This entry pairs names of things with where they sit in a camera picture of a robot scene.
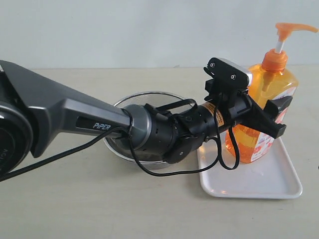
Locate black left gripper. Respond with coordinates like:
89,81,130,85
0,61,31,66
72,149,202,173
199,92,293,139

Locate large steel mesh strainer bowl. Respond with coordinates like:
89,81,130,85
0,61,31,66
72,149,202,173
104,91,185,171

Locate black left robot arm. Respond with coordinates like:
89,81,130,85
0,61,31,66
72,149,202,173
0,58,293,181

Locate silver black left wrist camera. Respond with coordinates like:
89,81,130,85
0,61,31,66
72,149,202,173
203,57,253,101

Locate orange pump soap bottle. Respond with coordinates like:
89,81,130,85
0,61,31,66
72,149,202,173
225,22,318,163

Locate white plastic tray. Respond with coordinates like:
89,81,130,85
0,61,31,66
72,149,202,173
199,138,303,199

